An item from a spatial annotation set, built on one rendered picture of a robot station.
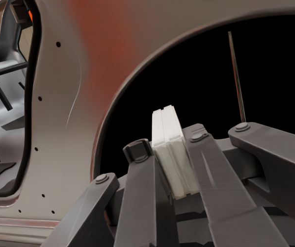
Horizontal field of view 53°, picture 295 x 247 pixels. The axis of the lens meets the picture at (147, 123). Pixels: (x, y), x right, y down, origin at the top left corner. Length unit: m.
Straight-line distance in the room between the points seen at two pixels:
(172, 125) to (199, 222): 0.13
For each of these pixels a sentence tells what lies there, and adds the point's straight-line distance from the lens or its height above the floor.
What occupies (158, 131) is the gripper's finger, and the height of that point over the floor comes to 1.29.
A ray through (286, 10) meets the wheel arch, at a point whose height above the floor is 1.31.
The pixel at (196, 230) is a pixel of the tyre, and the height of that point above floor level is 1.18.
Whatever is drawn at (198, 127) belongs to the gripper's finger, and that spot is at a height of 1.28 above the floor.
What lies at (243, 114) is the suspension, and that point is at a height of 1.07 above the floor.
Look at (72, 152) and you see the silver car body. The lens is 0.70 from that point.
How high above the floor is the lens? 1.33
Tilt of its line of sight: 16 degrees down
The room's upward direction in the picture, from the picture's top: 18 degrees counter-clockwise
